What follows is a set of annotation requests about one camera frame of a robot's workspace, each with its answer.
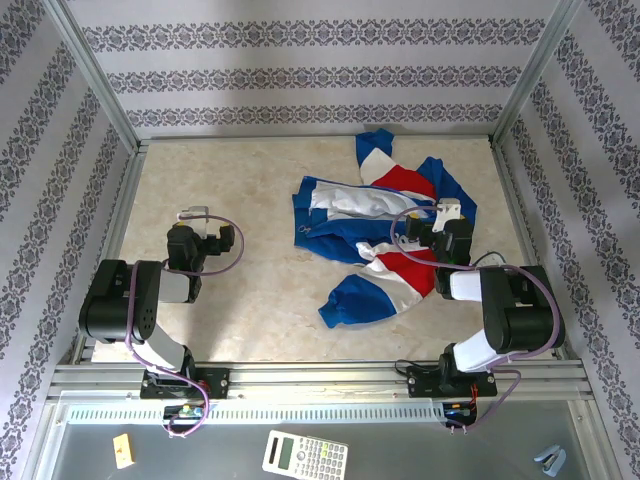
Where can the blue red white jacket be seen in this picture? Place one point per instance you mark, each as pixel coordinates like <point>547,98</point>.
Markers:
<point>380,235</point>

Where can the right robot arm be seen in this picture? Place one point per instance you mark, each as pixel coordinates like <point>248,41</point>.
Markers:
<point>520,310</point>

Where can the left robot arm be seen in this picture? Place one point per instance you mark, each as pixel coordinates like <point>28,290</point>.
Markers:
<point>115,305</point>

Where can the small yellow block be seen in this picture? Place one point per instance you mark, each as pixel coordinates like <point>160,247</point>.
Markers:
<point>123,451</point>

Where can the white calculator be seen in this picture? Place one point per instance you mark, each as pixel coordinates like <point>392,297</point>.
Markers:
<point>305,455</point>

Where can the blue stapler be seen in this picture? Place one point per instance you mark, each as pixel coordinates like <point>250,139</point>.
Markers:
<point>550,461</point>

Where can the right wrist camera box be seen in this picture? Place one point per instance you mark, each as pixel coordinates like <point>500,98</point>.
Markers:
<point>447,210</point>

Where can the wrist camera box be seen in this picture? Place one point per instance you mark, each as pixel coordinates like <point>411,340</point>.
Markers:
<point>447,210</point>
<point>197,215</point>

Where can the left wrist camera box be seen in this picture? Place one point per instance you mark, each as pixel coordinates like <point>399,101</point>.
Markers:
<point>197,215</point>

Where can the aluminium side rail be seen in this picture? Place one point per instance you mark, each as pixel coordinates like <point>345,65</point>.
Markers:
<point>515,200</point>
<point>113,235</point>

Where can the aluminium back rail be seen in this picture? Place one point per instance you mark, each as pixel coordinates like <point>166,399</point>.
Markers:
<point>250,138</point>

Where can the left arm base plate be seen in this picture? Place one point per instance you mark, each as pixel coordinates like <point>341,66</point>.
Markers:
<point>217,382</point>

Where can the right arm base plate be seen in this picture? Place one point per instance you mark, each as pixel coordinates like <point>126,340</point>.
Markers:
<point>422,382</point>

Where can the aluminium frame post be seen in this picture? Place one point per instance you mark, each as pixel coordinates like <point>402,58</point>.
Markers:
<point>530,75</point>
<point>96,75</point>

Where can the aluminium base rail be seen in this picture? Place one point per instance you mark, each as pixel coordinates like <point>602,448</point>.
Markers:
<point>325,380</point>

